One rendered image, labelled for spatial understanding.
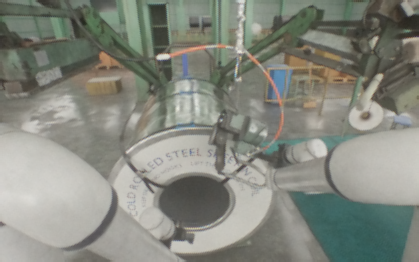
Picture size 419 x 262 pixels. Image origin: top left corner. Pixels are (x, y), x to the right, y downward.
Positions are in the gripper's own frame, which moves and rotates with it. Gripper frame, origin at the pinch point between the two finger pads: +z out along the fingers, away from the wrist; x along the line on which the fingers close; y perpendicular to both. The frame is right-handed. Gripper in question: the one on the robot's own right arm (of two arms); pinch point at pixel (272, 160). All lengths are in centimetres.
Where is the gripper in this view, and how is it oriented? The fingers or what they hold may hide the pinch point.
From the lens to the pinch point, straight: 121.0
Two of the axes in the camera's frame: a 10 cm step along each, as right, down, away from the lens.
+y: -9.1, -3.5, -2.0
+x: -2.7, 9.0, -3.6
